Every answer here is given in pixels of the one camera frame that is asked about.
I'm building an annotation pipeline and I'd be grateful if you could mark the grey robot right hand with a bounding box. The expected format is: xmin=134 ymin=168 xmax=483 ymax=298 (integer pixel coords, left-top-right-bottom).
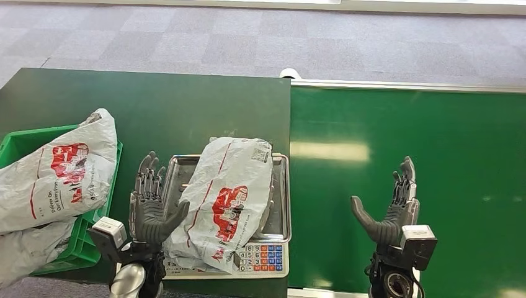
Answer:
xmin=350 ymin=155 xmax=421 ymax=248

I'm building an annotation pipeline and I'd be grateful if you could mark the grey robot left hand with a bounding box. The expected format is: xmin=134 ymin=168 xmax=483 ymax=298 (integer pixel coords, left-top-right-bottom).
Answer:
xmin=128 ymin=150 xmax=191 ymax=245

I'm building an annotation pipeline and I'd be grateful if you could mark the grey plastic mailer package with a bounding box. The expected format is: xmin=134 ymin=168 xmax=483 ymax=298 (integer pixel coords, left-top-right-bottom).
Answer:
xmin=163 ymin=136 xmax=275 ymax=275

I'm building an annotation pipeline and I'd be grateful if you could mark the green plastic basket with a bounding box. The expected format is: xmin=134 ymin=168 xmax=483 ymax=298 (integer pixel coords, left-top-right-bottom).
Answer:
xmin=0 ymin=124 xmax=123 ymax=276

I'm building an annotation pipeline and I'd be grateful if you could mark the grey mailer package red print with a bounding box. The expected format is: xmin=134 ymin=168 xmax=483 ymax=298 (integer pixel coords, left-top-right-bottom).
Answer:
xmin=0 ymin=108 xmax=118 ymax=235

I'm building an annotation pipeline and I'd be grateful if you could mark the plain grey mailer package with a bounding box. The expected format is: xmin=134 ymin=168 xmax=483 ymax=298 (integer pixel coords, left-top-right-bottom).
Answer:
xmin=0 ymin=218 xmax=78 ymax=289

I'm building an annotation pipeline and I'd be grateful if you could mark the green conveyor belt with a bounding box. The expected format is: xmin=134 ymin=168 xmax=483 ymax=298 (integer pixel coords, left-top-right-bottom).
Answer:
xmin=287 ymin=86 xmax=526 ymax=298

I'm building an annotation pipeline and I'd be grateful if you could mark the electronic scale with steel tray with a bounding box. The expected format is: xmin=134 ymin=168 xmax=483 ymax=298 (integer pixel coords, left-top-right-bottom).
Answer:
xmin=162 ymin=153 xmax=292 ymax=281

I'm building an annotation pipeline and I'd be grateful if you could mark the dark green table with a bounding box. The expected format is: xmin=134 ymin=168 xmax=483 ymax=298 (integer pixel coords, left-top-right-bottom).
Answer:
xmin=0 ymin=67 xmax=292 ymax=298

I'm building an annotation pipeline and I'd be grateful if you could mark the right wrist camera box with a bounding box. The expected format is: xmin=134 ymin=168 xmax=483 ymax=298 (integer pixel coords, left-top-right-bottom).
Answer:
xmin=399 ymin=224 xmax=439 ymax=272

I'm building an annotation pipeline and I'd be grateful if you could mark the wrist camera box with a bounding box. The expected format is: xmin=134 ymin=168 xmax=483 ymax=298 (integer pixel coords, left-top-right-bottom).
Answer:
xmin=399 ymin=224 xmax=439 ymax=272
xmin=87 ymin=217 xmax=128 ymax=264

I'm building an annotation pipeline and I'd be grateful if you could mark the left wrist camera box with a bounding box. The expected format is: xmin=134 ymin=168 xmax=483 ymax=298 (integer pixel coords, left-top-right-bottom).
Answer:
xmin=87 ymin=217 xmax=128 ymax=264

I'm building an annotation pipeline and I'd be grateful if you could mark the silver conveyor side rail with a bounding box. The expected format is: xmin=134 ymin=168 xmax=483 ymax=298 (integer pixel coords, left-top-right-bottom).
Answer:
xmin=290 ymin=79 xmax=526 ymax=95

